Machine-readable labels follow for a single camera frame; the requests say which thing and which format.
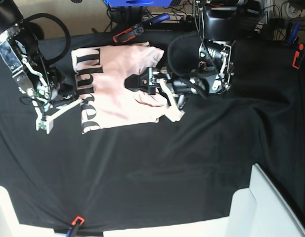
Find pink T-shirt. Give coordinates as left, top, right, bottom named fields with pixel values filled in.
left=71, top=42, right=184, bottom=134

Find white box right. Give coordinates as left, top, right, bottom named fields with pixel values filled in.
left=228, top=163, right=305, bottom=237

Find black table cloth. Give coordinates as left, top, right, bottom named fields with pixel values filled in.
left=0, top=39, right=305, bottom=233

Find white box left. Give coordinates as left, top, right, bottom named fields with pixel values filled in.
left=0, top=186, right=26, bottom=237

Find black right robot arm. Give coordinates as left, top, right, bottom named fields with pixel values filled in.
left=0, top=0, right=81, bottom=133

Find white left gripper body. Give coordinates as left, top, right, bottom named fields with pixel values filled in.
left=147, top=67, right=207, bottom=111

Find orange black clamp top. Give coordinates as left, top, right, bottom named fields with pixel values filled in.
left=113, top=13, right=170, bottom=44

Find blue clamp bottom edge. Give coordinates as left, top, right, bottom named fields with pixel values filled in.
left=66, top=216, right=85, bottom=237

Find orange black clamp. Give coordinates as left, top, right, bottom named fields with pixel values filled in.
left=113, top=13, right=170, bottom=44
left=287, top=22, right=304, bottom=69

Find blue plastic box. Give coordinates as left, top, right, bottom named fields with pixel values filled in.
left=104, top=0, right=172, bottom=7

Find white box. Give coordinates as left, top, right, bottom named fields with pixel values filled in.
left=228, top=163, right=305, bottom=237
left=0, top=186, right=26, bottom=237

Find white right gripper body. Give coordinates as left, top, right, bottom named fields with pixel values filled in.
left=33, top=83, right=81, bottom=134

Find orange black clamp right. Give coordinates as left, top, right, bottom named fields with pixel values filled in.
left=287, top=22, right=304, bottom=69

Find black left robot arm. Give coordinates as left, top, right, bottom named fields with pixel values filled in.
left=124, top=0, right=262, bottom=109

